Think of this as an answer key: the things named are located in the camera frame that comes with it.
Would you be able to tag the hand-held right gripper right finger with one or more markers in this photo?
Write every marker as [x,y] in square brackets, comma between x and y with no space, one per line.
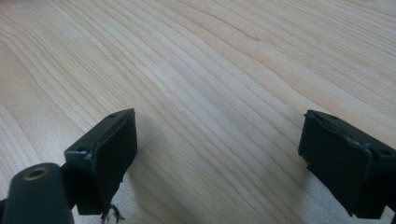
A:
[339,158]

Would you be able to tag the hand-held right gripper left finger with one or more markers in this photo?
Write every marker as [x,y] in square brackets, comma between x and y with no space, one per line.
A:
[107,161]

